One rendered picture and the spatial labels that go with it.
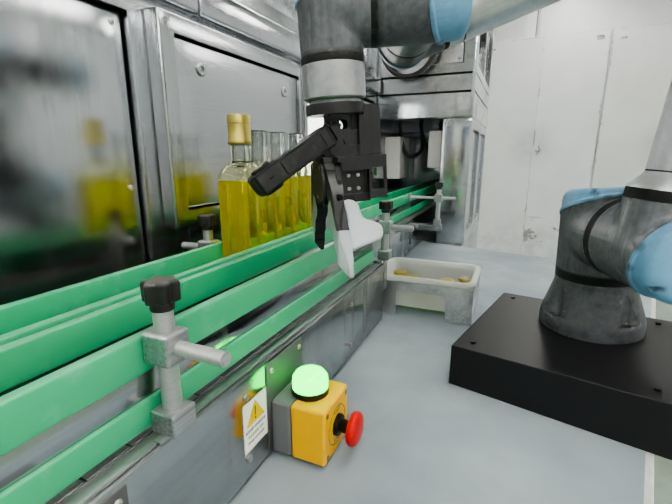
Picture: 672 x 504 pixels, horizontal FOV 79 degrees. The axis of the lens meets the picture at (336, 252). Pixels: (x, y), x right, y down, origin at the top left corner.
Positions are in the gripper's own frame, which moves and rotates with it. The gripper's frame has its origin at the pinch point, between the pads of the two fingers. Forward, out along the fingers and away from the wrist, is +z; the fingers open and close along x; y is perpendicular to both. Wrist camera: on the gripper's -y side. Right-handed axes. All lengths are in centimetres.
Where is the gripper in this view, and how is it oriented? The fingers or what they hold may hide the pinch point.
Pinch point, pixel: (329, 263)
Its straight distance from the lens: 54.1
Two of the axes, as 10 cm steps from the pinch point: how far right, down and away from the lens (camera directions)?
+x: -2.6, -2.3, 9.4
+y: 9.6, -1.3, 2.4
